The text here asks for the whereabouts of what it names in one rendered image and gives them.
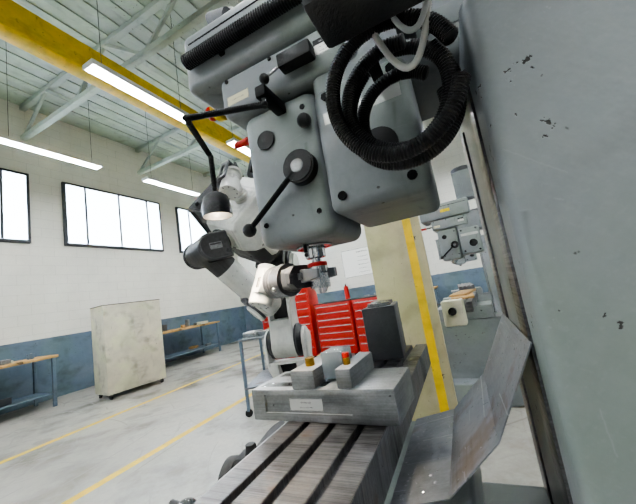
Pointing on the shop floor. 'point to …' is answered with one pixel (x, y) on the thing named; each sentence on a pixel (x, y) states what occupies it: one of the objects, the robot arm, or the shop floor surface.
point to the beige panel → (413, 304)
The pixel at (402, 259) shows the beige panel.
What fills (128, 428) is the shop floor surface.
